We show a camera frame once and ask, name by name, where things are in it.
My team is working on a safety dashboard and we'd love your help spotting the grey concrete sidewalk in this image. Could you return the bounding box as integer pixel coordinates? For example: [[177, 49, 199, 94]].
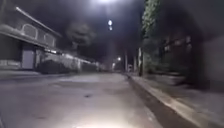
[[129, 73, 224, 128]]

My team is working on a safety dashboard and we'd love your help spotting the dark tree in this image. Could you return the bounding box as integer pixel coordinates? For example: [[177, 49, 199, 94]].
[[65, 21, 98, 56]]

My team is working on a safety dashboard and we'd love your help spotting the two-storey house with arched windows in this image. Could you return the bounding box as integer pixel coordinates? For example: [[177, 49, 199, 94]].
[[0, 5, 63, 72]]

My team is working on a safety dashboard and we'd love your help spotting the pale concrete kerb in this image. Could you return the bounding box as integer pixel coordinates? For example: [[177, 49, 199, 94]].
[[124, 73, 214, 128]]

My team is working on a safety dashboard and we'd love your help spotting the grey asphalt road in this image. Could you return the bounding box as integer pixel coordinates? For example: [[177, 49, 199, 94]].
[[0, 72, 164, 128]]

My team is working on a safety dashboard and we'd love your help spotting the dark wall with fence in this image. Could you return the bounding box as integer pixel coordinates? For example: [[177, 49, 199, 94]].
[[156, 19, 224, 91]]

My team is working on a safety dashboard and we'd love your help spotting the long pale wall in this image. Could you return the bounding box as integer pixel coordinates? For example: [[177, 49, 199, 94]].
[[39, 51, 101, 73]]

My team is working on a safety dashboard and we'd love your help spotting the tall leafy tree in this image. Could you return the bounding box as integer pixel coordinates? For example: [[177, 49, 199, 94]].
[[139, 0, 164, 76]]

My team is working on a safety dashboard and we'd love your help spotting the pole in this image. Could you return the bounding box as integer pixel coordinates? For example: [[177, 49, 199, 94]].
[[137, 47, 144, 77], [124, 51, 129, 74]]

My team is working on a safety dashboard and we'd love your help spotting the dark bush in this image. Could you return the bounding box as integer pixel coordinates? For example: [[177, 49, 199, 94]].
[[35, 59, 72, 75]]

